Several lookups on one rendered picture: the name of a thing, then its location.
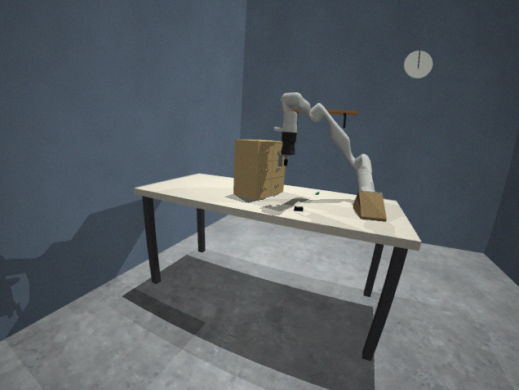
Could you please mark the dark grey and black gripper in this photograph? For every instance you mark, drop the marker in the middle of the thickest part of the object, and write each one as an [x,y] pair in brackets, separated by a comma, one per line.
[289,131]

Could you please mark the small wooden chest of drawers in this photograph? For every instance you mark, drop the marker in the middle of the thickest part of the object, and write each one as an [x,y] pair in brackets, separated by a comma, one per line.
[246,158]

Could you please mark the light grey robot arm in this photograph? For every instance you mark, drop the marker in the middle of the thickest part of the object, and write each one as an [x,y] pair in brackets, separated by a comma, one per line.
[337,135]

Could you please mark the wooden drawer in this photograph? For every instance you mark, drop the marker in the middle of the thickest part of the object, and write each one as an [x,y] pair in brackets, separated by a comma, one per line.
[264,170]
[277,185]
[277,150]
[263,188]
[264,153]
[278,170]

